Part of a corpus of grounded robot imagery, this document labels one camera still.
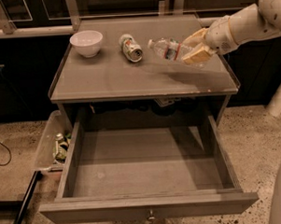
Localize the black cable on floor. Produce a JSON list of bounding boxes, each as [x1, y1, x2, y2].
[[0, 136, 13, 167]]

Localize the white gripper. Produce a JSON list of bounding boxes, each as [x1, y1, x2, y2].
[[181, 16, 239, 65]]

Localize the clear plastic water bottle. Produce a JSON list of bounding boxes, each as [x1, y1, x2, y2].
[[147, 35, 207, 71]]

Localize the open grey top drawer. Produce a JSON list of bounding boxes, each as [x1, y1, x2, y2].
[[40, 117, 259, 224]]

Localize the white metal railing frame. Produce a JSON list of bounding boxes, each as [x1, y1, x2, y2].
[[0, 0, 258, 37]]

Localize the black floor rail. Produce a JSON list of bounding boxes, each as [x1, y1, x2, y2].
[[0, 171, 42, 224]]

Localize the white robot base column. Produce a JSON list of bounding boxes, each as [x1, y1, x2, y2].
[[266, 84, 281, 117]]

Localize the metal drawer knob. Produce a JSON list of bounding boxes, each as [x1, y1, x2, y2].
[[147, 210, 156, 222]]

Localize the lying drink can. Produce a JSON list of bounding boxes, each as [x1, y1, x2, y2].
[[119, 34, 143, 63]]

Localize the white ceramic bowl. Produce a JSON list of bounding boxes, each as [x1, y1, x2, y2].
[[69, 30, 103, 58]]

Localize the grey cabinet with counter top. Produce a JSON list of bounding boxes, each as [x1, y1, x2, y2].
[[49, 15, 239, 120]]

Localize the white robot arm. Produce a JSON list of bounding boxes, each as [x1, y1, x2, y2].
[[181, 0, 281, 65]]

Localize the clear plastic storage bin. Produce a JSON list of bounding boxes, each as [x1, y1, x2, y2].
[[34, 110, 72, 173]]

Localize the green items in bin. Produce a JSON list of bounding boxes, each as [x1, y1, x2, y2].
[[52, 133, 72, 164]]

